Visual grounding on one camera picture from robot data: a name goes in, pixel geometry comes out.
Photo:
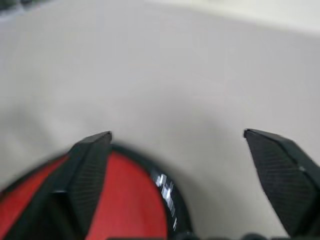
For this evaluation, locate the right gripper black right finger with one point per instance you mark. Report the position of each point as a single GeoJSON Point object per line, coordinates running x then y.
{"type": "Point", "coordinates": [282, 180]}

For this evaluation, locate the red table tennis paddle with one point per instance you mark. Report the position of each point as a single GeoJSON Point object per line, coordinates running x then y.
{"type": "Point", "coordinates": [130, 197]}

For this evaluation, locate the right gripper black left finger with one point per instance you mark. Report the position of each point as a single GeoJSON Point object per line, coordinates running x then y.
{"type": "Point", "coordinates": [87, 180]}

